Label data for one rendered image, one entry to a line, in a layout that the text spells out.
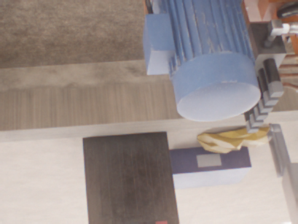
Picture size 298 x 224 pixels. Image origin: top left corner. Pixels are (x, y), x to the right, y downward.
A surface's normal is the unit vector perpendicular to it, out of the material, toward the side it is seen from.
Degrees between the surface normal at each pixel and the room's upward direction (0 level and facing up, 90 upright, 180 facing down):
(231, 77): 90
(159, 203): 90
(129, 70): 90
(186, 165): 90
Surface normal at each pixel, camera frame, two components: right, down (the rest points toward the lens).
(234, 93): 0.11, 0.89
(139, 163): 0.08, -0.44
